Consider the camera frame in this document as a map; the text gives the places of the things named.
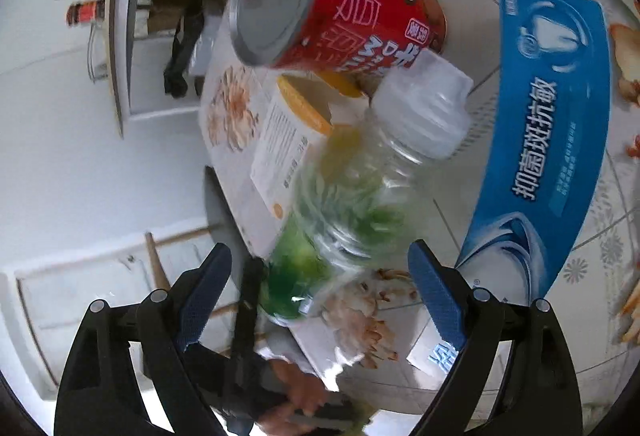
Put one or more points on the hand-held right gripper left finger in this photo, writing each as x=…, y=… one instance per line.
x=200, y=301

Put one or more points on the person's left hand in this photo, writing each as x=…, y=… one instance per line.
x=302, y=391

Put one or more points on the clear green-label plastic bottle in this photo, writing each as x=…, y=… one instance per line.
x=350, y=196

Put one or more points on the blue toothpaste box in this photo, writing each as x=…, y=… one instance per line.
x=540, y=116

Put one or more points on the black plastic bag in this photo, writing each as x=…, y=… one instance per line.
x=177, y=61

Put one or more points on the white yellow carton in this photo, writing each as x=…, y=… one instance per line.
x=285, y=141

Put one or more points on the small white blue packet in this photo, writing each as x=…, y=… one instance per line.
x=430, y=356

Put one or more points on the dark sauce jar red label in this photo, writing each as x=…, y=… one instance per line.
x=85, y=14

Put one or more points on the brown cardboard box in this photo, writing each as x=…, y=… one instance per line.
x=160, y=20

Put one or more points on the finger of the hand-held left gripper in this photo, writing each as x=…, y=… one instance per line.
x=247, y=316

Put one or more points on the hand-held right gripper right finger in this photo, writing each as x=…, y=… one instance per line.
x=437, y=296

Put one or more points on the floral plaid tablecloth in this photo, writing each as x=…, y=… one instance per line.
x=590, y=276

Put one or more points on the wooden chair dark seat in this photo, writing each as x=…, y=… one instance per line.
x=155, y=261

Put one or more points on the white panelled door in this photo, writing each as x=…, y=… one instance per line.
x=75, y=296

